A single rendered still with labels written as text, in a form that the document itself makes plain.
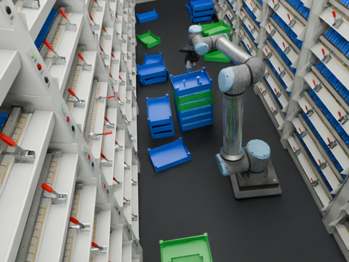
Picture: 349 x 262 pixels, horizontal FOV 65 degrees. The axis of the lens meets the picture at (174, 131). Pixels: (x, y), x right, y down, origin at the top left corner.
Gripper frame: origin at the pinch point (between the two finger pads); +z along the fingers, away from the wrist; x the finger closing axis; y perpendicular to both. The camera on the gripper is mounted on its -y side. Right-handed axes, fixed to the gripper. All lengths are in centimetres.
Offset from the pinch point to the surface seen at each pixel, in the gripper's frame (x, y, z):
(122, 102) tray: -60, -7, 4
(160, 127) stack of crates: -37, 10, 41
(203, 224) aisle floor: -71, 91, 33
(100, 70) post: -76, 2, -44
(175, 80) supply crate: -7.9, -4.7, 14.6
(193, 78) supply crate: 4.5, 3.7, 13.6
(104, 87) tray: -79, 8, -38
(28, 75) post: -117, 46, -100
